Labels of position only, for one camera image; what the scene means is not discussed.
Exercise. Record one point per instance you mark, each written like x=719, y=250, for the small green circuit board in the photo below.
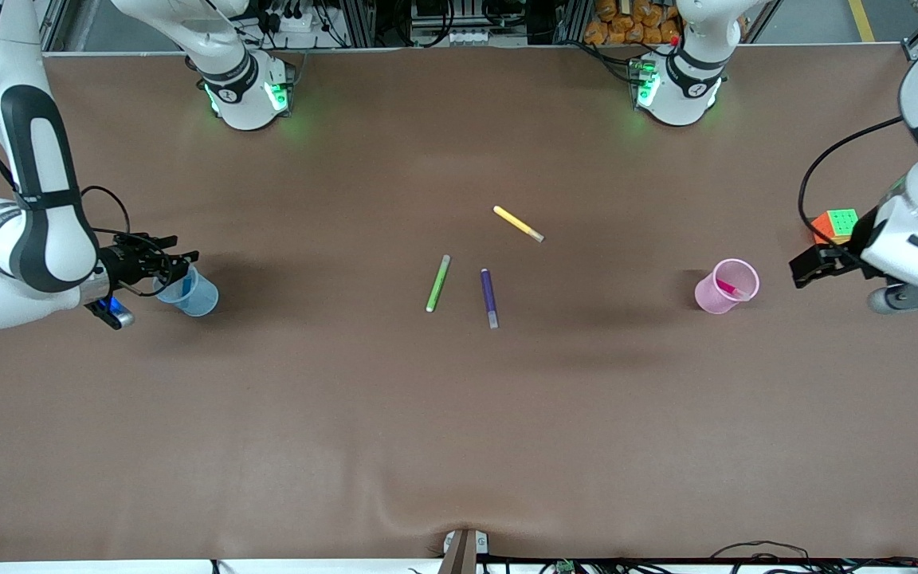
x=565, y=567

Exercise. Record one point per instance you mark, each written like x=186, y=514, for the orange lumpy objects pile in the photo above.
x=626, y=24

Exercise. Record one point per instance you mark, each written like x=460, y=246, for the translucent pink cup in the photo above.
x=710, y=301

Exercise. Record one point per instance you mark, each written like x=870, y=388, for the yellow marker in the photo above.
x=516, y=222

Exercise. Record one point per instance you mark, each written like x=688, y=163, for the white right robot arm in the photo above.
x=228, y=80

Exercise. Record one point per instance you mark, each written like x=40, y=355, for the brown table cover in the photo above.
x=459, y=414

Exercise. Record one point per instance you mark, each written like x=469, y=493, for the purple marker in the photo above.
x=488, y=296

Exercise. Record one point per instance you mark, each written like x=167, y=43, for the green marker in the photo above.
x=438, y=283

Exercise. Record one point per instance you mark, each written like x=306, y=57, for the white power strip with plugs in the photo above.
x=300, y=28

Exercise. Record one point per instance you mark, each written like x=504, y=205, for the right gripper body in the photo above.
x=119, y=264

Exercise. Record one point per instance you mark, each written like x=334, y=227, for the small white power strip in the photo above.
x=471, y=37

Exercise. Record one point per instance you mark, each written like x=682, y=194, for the blue marker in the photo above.
x=186, y=285

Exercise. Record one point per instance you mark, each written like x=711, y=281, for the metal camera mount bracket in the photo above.
x=463, y=554

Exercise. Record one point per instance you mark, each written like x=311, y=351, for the translucent blue cup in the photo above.
x=200, y=303

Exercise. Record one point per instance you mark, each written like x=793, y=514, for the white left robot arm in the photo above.
x=690, y=88

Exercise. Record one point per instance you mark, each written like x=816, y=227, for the pink marker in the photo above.
x=728, y=287

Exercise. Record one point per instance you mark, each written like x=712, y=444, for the colourful puzzle cube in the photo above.
x=837, y=225

